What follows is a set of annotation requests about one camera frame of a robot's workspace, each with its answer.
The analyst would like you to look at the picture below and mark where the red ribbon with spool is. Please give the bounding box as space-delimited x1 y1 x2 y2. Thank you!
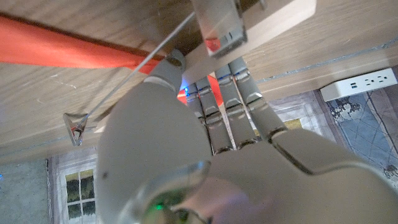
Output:
0 14 225 107

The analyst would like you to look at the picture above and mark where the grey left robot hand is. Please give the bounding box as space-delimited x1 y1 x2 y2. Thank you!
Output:
94 49 398 224

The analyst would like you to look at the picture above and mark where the white power strip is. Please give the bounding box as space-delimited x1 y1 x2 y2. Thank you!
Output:
320 67 398 103

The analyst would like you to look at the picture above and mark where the wooden clip hanger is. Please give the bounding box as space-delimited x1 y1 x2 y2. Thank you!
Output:
62 0 318 147

